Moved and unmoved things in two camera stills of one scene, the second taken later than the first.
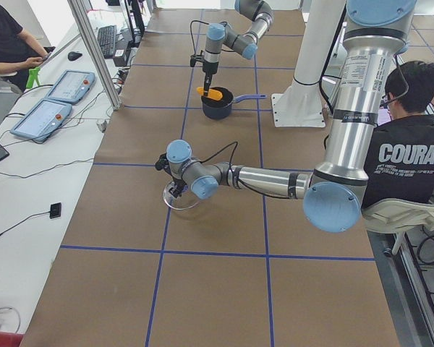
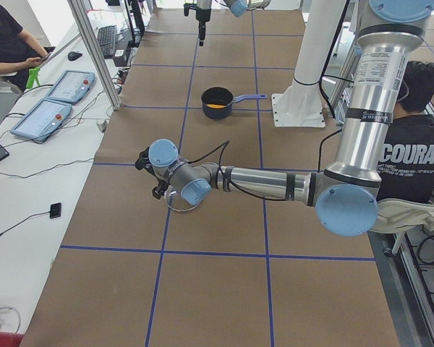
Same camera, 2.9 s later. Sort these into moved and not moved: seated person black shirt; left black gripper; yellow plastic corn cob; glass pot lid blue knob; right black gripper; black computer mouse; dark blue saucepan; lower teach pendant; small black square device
Moved: right black gripper; left black gripper; yellow plastic corn cob
Not moved: black computer mouse; small black square device; seated person black shirt; glass pot lid blue knob; lower teach pendant; dark blue saucepan
